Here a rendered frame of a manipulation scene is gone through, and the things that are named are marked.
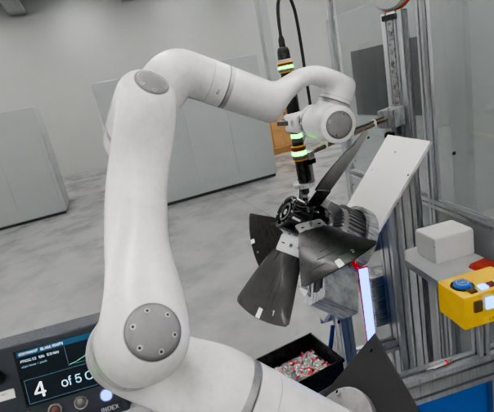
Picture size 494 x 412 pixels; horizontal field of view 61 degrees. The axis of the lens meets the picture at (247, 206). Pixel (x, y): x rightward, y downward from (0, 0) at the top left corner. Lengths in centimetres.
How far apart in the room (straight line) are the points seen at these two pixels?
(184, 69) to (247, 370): 55
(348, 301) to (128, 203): 86
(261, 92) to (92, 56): 1251
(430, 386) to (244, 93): 87
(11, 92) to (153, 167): 1274
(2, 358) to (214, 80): 68
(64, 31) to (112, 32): 128
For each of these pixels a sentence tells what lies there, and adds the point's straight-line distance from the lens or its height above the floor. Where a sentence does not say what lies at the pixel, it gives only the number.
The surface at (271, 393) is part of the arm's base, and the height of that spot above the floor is 123.
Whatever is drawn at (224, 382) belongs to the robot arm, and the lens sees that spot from 62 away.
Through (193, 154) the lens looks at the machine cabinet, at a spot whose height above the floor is 72.
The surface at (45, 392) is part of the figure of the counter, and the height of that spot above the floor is 115.
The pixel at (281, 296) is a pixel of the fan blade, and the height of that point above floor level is 99.
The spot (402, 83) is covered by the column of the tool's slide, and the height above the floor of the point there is 153.
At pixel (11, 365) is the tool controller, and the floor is 122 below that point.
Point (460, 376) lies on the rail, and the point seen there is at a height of 83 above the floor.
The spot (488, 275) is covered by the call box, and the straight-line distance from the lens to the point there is 124.
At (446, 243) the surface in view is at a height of 94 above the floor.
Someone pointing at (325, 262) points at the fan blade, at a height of 116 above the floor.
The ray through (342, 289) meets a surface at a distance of 134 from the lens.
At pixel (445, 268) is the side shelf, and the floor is 86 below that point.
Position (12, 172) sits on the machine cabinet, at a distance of 831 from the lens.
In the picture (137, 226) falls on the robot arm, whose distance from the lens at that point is 64.
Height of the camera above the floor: 165
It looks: 16 degrees down
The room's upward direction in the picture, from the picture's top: 11 degrees counter-clockwise
